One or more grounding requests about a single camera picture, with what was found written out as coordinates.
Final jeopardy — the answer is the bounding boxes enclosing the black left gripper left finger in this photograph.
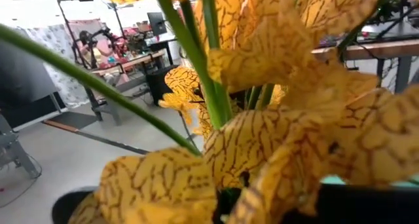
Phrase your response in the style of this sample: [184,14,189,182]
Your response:
[51,186,98,224]

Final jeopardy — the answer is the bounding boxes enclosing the wooden table with black legs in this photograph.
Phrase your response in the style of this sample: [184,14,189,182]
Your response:
[310,39,419,94]

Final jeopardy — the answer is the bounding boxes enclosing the black background robot arms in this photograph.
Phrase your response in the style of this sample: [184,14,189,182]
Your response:
[78,26,127,69]

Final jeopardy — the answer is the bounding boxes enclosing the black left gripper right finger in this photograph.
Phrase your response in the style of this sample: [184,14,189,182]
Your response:
[284,183,419,224]

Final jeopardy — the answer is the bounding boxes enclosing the black computer tower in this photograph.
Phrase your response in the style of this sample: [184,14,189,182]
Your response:
[145,64,180,106]

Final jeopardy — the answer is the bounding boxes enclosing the grey metal stand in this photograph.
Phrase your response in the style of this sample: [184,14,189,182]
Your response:
[0,114,43,179]

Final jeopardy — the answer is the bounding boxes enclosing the black partition panel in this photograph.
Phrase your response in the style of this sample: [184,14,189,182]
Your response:
[0,37,68,132]

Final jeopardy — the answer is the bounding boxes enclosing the wooden background station table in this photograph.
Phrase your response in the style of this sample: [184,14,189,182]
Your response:
[91,48,174,126]

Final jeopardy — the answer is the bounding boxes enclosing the white floral cloth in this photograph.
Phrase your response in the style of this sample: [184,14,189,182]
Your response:
[19,23,91,109]

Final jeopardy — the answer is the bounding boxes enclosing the teal table mat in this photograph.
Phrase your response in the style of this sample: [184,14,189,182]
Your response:
[322,175,419,188]

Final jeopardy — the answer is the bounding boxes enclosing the orange artificial flower bunch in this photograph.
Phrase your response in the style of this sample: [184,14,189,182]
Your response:
[0,0,419,224]

